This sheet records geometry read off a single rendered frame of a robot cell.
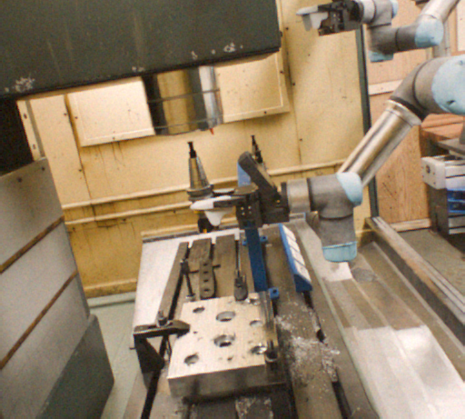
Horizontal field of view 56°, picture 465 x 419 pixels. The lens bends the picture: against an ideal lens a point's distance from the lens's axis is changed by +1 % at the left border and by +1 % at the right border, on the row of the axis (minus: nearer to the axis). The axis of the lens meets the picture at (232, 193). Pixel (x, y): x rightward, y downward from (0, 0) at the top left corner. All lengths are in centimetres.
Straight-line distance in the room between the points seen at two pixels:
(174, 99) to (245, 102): 109
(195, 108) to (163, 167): 116
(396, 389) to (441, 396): 10
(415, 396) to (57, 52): 109
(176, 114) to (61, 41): 24
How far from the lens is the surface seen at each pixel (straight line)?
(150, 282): 195
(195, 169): 94
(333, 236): 96
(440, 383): 130
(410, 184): 398
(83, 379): 142
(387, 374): 128
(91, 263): 224
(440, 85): 97
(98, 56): 84
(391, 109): 110
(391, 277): 188
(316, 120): 198
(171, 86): 86
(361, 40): 201
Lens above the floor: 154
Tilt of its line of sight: 15 degrees down
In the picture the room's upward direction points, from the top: 10 degrees counter-clockwise
